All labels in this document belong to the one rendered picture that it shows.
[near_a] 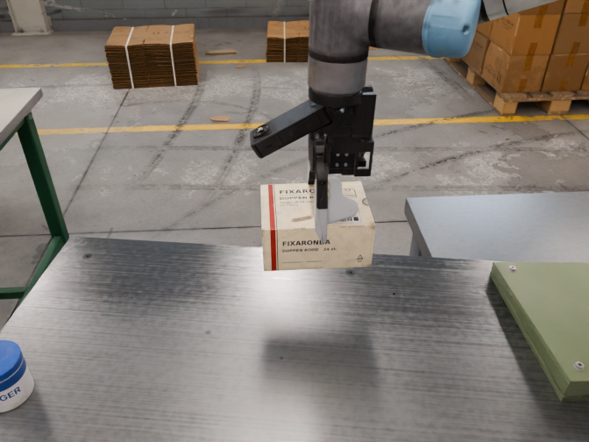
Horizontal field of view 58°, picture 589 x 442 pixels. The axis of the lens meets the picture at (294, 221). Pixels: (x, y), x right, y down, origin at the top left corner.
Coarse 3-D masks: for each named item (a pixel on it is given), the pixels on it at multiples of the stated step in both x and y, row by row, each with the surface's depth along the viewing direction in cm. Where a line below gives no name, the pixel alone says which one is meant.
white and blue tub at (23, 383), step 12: (0, 348) 72; (12, 348) 72; (0, 360) 70; (12, 360) 70; (24, 360) 72; (0, 372) 69; (12, 372) 70; (24, 372) 72; (0, 384) 69; (12, 384) 70; (24, 384) 72; (0, 396) 70; (12, 396) 71; (24, 396) 73; (0, 408) 71; (12, 408) 72
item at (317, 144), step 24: (312, 96) 67; (360, 96) 67; (336, 120) 69; (360, 120) 69; (312, 144) 71; (336, 144) 69; (360, 144) 70; (312, 168) 71; (336, 168) 73; (360, 168) 72
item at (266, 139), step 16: (288, 112) 72; (304, 112) 70; (320, 112) 68; (256, 128) 72; (272, 128) 71; (288, 128) 69; (304, 128) 70; (256, 144) 70; (272, 144) 70; (288, 144) 71
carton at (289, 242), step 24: (264, 192) 81; (288, 192) 81; (312, 192) 81; (360, 192) 81; (264, 216) 76; (288, 216) 76; (312, 216) 76; (360, 216) 76; (264, 240) 74; (288, 240) 75; (312, 240) 75; (336, 240) 75; (360, 240) 75; (264, 264) 77; (288, 264) 77; (312, 264) 77; (336, 264) 78; (360, 264) 78
